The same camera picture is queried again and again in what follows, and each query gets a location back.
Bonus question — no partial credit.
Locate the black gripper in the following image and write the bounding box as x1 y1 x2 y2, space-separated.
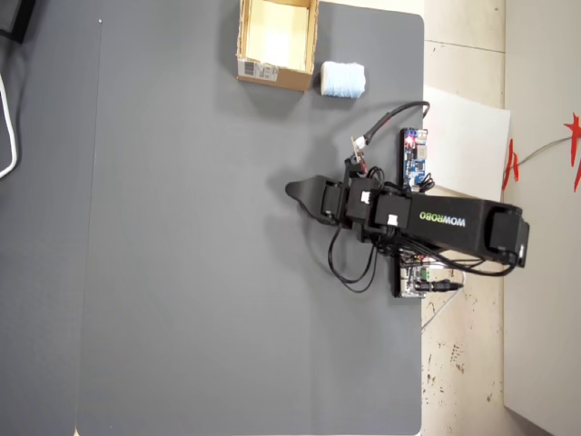
285 174 354 231

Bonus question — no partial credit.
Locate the light blue block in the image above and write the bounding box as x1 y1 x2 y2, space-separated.
320 60 367 100

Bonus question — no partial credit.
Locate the brown cardboard box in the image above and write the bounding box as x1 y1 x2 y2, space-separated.
235 0 320 94

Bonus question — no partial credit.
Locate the blue circuit board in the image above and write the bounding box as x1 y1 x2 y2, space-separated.
398 128 430 191

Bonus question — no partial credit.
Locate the dark grey table mat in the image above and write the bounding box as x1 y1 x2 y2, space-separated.
0 0 102 436
74 0 426 436

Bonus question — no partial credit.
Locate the controller board with green terminal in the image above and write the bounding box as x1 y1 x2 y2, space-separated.
391 251 455 300

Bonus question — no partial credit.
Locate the black power plug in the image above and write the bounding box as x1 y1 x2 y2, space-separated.
415 279 465 294

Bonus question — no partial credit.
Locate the white paper sheet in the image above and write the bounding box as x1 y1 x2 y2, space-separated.
421 85 512 202

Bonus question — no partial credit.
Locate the red tape strip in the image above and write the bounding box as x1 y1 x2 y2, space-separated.
501 138 521 193
562 112 581 193

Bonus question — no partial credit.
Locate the black device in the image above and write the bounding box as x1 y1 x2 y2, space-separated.
0 0 38 45

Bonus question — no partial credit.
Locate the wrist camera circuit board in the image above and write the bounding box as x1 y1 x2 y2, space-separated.
348 134 369 177

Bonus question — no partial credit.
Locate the thin black servo cable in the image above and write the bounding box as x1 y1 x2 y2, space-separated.
328 225 388 294

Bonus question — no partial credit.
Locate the black sleeved camera cable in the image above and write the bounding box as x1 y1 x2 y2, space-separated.
361 100 431 147

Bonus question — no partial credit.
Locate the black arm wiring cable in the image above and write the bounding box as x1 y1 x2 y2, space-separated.
398 239 519 279

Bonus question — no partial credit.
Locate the grey floor cable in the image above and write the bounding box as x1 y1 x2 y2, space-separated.
517 134 574 167

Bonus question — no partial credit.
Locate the thick white cable loop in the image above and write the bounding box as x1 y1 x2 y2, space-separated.
0 72 20 179

